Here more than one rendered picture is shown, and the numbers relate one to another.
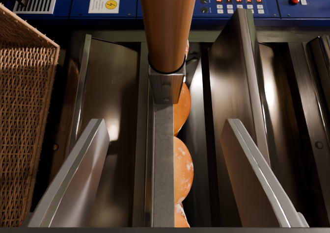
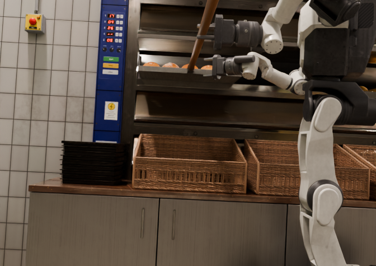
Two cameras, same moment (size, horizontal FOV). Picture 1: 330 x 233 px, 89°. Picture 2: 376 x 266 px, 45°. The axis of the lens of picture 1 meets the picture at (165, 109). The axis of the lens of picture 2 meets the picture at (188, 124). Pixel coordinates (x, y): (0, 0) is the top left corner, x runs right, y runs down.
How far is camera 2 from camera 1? 2.22 m
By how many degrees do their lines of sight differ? 18
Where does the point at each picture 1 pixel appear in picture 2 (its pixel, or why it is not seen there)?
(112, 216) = (227, 105)
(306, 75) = not seen: outside the picture
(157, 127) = (198, 73)
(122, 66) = (150, 101)
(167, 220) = not seen: hidden behind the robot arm
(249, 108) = (187, 41)
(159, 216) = not seen: hidden behind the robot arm
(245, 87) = (177, 40)
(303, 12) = not seen: outside the picture
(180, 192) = not seen: hidden behind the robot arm
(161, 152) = (205, 72)
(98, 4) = (110, 113)
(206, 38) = (135, 50)
